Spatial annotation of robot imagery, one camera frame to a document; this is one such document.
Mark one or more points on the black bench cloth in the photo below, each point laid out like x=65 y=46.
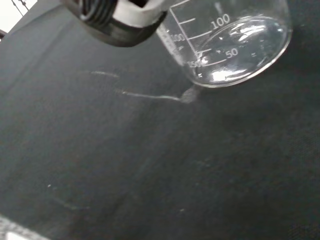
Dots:
x=150 y=155

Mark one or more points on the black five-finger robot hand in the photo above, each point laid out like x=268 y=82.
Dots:
x=120 y=27

